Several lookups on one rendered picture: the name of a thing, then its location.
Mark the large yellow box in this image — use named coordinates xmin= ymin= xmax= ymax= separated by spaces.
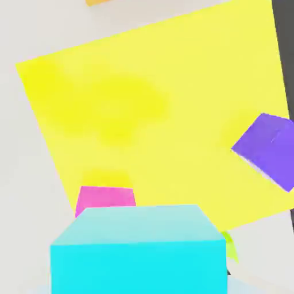
xmin=14 ymin=0 xmax=294 ymax=231

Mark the small purple cube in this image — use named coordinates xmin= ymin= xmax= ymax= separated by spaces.
xmin=230 ymin=112 xmax=294 ymax=193

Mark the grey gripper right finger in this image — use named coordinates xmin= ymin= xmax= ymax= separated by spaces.
xmin=226 ymin=267 xmax=274 ymax=294

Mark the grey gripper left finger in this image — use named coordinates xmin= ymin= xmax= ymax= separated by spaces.
xmin=24 ymin=283 xmax=52 ymax=294

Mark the large orange box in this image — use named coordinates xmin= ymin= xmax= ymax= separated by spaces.
xmin=85 ymin=0 xmax=114 ymax=7

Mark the small lime green cube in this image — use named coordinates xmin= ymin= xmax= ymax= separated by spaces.
xmin=220 ymin=230 xmax=239 ymax=264

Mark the small pink cube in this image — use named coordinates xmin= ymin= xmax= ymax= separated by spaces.
xmin=74 ymin=185 xmax=137 ymax=219

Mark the small cyan cube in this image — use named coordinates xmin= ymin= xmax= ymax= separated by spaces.
xmin=49 ymin=204 xmax=228 ymax=294

